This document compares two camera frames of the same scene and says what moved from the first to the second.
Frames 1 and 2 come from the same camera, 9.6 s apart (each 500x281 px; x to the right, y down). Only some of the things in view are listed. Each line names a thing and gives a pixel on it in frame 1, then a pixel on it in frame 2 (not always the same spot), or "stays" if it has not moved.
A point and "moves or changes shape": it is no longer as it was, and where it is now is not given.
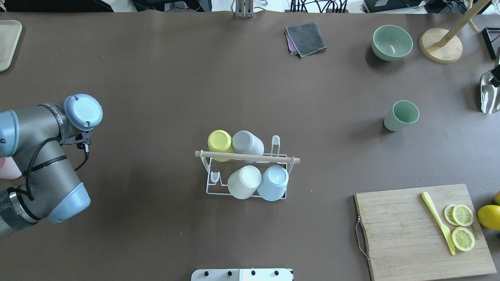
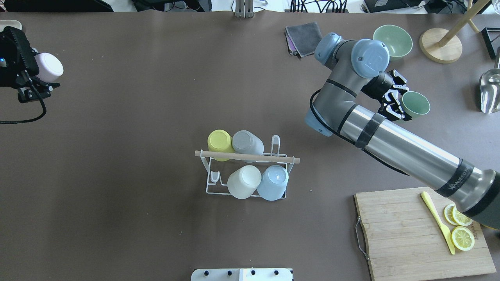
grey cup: (244, 142) stays
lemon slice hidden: (449, 214) stays
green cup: (404, 113) moves or changes shape
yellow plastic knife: (447, 234) stays
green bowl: (391, 43) stays
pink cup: (9, 169) -> (50, 68)
